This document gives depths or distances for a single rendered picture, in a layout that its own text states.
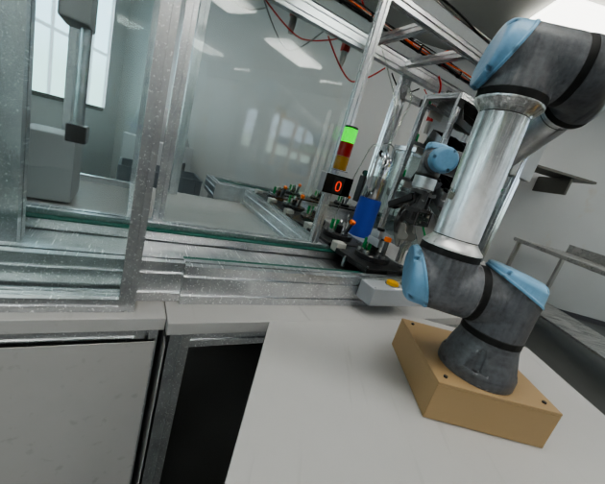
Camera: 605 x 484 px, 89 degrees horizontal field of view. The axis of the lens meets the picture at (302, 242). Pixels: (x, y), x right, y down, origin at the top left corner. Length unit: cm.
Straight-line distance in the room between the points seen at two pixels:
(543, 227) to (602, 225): 90
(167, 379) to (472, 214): 74
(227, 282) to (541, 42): 76
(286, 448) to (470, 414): 37
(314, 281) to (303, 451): 49
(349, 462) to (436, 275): 35
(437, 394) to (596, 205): 603
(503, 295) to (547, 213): 550
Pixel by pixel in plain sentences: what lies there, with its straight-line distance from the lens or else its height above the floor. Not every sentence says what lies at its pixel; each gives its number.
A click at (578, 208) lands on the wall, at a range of 643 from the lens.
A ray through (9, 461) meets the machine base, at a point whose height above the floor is 52.
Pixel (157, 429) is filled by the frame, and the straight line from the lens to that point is 95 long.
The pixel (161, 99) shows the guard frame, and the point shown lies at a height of 129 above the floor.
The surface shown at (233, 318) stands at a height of 86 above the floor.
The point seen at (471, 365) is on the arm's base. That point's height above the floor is 97.
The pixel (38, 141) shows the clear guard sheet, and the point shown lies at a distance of 68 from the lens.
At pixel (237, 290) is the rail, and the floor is 90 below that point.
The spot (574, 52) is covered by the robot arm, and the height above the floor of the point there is 153.
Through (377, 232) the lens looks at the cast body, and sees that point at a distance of 121.
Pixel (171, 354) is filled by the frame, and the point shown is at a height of 77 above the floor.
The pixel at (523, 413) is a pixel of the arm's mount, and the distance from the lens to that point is 80.
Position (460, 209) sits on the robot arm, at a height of 125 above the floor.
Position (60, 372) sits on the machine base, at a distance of 82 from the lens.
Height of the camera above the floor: 126
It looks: 15 degrees down
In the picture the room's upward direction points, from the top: 16 degrees clockwise
